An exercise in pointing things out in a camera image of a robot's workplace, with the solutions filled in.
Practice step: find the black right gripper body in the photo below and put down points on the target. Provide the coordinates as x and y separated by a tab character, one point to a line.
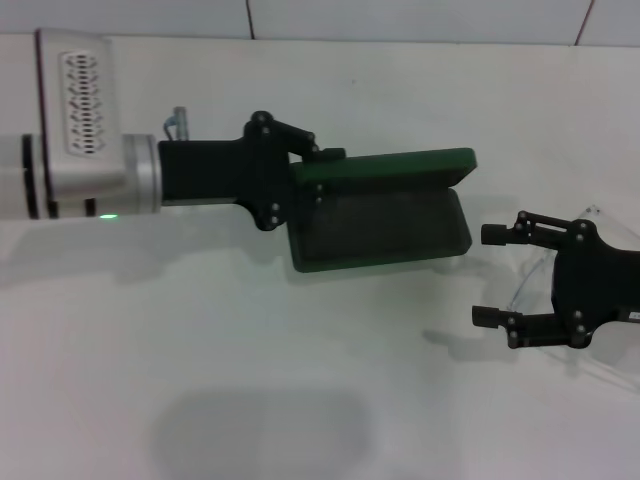
595	285

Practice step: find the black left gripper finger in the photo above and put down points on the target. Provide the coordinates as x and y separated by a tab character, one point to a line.
312	197
300	137

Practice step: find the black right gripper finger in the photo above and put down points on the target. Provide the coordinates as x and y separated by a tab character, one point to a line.
494	235
486	316

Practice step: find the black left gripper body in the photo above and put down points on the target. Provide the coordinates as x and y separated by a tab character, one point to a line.
215	170

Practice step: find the clear transparent glasses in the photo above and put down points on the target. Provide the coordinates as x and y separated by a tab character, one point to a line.
535	277

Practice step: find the green glasses case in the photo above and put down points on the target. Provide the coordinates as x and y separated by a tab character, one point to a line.
380	235

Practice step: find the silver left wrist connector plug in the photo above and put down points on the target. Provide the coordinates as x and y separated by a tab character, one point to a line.
180	122

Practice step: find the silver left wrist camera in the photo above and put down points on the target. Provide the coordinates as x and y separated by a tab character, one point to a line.
75	100

